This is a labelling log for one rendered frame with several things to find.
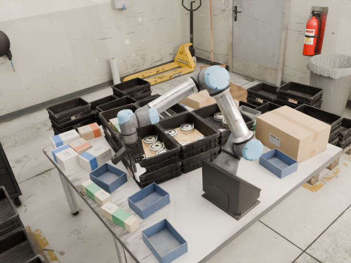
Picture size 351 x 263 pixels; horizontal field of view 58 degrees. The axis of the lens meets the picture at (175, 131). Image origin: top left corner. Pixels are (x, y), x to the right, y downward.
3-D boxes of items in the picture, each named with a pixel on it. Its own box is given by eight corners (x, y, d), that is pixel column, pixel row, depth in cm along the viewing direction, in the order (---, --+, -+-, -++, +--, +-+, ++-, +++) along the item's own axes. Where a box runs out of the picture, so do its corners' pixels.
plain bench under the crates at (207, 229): (326, 219, 260) (343, 148, 225) (174, 366, 178) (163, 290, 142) (195, 144, 371) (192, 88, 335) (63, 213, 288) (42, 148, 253)
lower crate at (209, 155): (220, 161, 222) (220, 146, 216) (183, 176, 211) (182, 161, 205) (191, 136, 253) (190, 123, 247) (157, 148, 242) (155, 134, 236)
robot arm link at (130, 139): (123, 138, 150) (119, 131, 157) (125, 146, 152) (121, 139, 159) (138, 133, 152) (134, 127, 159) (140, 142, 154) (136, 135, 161)
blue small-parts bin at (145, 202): (155, 190, 201) (153, 181, 197) (170, 202, 190) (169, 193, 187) (128, 206, 190) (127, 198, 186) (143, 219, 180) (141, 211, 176)
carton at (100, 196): (82, 190, 205) (80, 183, 202) (91, 186, 209) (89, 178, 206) (104, 208, 190) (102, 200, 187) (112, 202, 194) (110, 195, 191)
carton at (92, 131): (83, 142, 257) (81, 134, 254) (79, 135, 267) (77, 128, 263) (102, 135, 264) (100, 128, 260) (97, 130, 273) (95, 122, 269)
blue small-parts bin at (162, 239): (188, 251, 159) (187, 241, 156) (162, 267, 153) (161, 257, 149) (166, 227, 174) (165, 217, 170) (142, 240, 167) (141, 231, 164)
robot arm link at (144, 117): (153, 106, 161) (131, 111, 159) (157, 107, 151) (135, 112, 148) (156, 120, 163) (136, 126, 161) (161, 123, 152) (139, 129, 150)
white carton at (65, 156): (54, 160, 238) (50, 150, 233) (69, 153, 244) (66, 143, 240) (66, 171, 224) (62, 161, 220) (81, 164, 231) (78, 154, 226)
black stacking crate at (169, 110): (190, 124, 248) (189, 111, 242) (155, 135, 237) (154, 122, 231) (167, 106, 278) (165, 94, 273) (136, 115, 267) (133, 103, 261)
